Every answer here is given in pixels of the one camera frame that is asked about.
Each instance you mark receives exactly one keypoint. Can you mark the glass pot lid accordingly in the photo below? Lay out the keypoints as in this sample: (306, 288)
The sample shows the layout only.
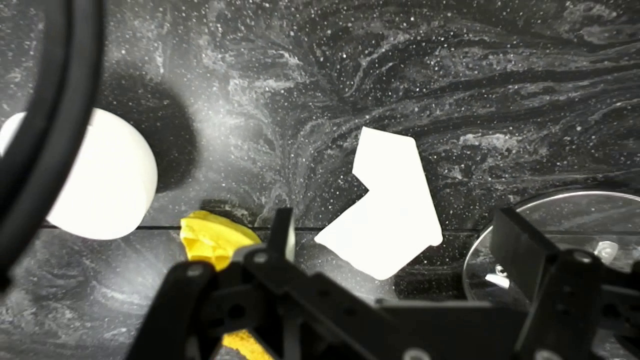
(600, 213)

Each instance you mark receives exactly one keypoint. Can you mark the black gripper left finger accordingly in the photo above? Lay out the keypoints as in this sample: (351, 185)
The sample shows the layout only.
(186, 312)

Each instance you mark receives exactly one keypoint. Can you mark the large yellow sponge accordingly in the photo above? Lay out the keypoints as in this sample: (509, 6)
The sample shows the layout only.
(211, 236)

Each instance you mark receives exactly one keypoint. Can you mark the white paper towel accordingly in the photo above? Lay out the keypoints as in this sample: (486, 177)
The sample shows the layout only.
(393, 213)

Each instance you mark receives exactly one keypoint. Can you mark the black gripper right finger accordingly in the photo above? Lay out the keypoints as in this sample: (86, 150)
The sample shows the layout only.
(572, 301)

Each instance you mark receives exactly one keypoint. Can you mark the small white bowl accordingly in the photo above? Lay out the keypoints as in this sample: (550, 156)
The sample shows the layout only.
(110, 181)

